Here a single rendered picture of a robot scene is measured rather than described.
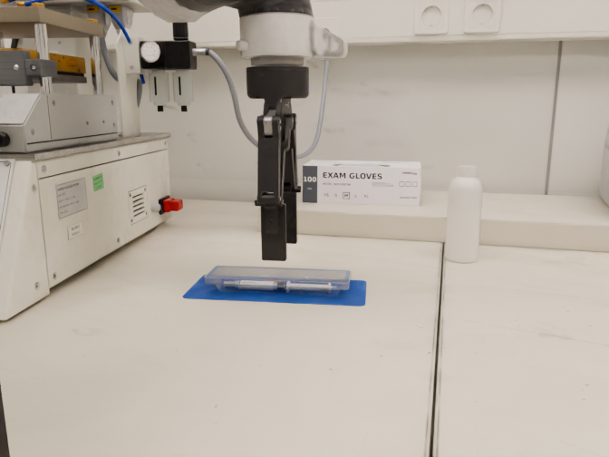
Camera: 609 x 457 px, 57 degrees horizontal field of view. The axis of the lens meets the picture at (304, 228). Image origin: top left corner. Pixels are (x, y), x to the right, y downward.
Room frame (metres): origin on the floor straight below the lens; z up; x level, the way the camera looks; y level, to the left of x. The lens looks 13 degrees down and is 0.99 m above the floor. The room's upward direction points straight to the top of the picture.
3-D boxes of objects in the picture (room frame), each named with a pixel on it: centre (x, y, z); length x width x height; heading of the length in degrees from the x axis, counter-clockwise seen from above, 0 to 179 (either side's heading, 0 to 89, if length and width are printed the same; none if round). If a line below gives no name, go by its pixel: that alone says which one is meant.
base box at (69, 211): (0.86, 0.45, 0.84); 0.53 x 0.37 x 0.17; 174
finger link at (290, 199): (0.74, 0.03, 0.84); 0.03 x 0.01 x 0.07; 82
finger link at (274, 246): (0.66, 0.04, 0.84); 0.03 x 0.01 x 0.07; 82
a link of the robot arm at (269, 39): (0.71, 0.01, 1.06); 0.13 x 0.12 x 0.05; 82
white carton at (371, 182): (1.13, -0.12, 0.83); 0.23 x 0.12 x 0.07; 80
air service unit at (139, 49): (0.98, 0.23, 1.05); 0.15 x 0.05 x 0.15; 84
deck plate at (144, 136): (0.91, 0.46, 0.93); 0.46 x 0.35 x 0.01; 174
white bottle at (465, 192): (0.84, -0.24, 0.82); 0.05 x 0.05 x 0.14
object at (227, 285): (0.70, 0.03, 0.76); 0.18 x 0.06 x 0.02; 83
